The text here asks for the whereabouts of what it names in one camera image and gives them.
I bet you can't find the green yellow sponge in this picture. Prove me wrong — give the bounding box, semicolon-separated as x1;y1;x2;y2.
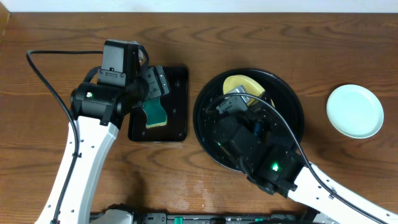
142;98;168;129

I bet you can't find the yellow plate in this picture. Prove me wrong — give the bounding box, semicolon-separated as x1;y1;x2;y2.
223;75;266;97

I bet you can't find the light blue plate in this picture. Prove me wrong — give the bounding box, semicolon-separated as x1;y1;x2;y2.
326;84;384;139

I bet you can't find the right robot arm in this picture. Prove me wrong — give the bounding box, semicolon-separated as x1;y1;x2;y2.
211;114;397;223

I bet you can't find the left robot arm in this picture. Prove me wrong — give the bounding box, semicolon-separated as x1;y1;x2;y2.
37;65;171;223

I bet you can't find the black rectangular tray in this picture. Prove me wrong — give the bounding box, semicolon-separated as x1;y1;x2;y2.
128;67;188;142

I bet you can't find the black round tray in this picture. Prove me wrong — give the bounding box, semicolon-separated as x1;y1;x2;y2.
193;68;305;171

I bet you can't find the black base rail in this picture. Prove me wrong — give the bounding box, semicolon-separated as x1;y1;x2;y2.
90;203;312;224

